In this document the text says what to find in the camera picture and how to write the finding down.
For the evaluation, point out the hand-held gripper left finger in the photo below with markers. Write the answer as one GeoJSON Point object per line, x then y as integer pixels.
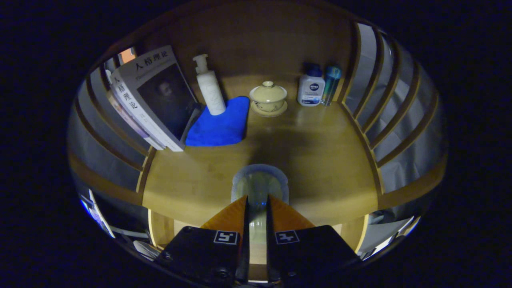
{"type": "Point", "coordinates": [200, 252]}

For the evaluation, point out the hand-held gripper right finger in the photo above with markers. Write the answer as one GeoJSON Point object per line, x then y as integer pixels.
{"type": "Point", "coordinates": [312, 252]}

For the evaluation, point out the pale green dish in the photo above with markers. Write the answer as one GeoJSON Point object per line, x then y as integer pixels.
{"type": "Point", "coordinates": [259, 184]}

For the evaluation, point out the wooden countertop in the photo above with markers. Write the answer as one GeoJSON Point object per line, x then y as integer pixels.
{"type": "Point", "coordinates": [312, 160]}

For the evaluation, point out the wooden cabinet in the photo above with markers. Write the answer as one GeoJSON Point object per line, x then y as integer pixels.
{"type": "Point", "coordinates": [256, 40]}

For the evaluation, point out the white book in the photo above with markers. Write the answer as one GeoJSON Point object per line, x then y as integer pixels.
{"type": "Point", "coordinates": [154, 140]}

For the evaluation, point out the blue folded cloth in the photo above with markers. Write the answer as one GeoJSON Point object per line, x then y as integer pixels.
{"type": "Point", "coordinates": [220, 126]}

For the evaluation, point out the purple book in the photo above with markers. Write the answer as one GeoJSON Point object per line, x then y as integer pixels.
{"type": "Point", "coordinates": [127, 118]}

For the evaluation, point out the grey portrait cover book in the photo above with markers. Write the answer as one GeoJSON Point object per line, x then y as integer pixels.
{"type": "Point", "coordinates": [164, 96]}

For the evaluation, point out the beige lidded teacup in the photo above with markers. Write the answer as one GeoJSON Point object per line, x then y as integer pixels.
{"type": "Point", "coordinates": [268, 98]}

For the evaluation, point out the white pump bottle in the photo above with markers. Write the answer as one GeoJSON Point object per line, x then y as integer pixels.
{"type": "Point", "coordinates": [212, 92]}

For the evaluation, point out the white lotion bottle blue cap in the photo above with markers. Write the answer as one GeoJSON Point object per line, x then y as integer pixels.
{"type": "Point", "coordinates": [311, 90]}

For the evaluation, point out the teal bottle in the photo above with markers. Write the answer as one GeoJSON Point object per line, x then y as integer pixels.
{"type": "Point", "coordinates": [331, 84]}

